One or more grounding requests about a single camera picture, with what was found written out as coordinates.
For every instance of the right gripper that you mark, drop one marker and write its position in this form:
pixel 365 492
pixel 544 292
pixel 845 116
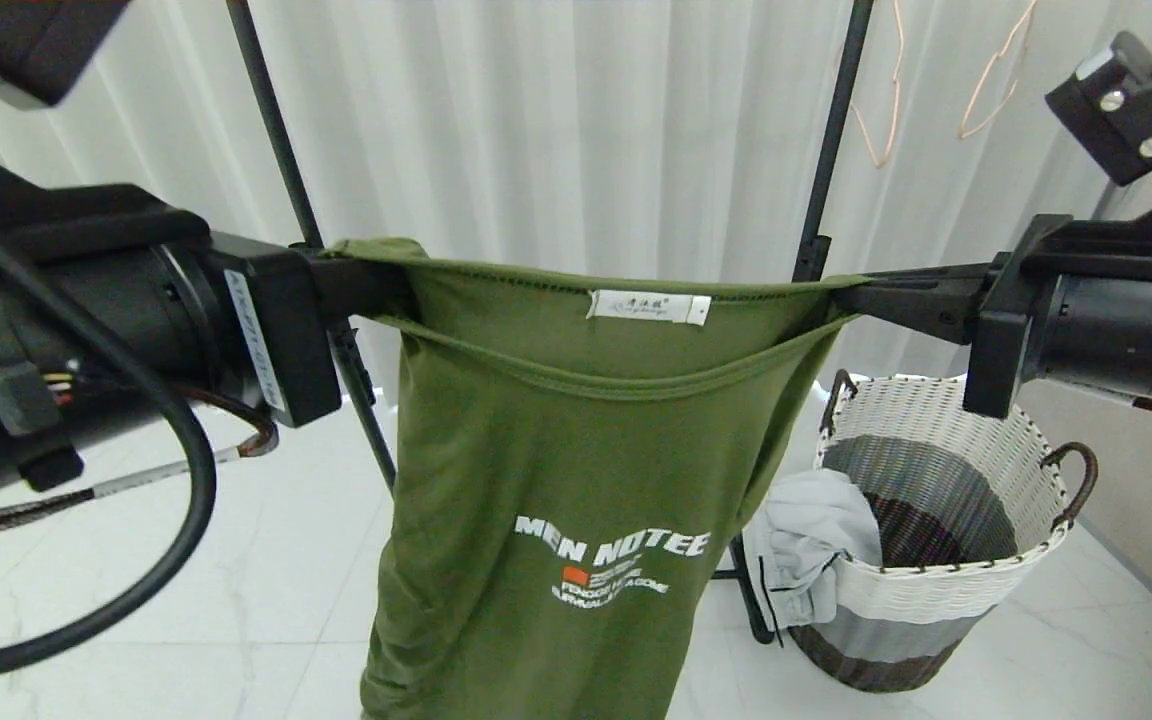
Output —
pixel 1116 340

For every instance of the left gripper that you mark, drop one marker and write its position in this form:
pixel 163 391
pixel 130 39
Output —
pixel 136 320

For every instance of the pink clothes hanger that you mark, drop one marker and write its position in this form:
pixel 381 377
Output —
pixel 986 90
pixel 896 110

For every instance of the green printed shirt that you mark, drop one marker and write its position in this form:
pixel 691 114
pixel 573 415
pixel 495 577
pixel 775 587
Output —
pixel 556 450

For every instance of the white laundry basket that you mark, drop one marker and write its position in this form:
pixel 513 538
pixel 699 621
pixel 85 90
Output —
pixel 946 420

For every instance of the black clothes rack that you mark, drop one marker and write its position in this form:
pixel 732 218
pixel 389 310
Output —
pixel 274 110

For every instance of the pale grey shorts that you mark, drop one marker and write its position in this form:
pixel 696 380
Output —
pixel 806 530

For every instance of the white curtain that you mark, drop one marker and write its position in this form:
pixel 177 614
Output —
pixel 586 130

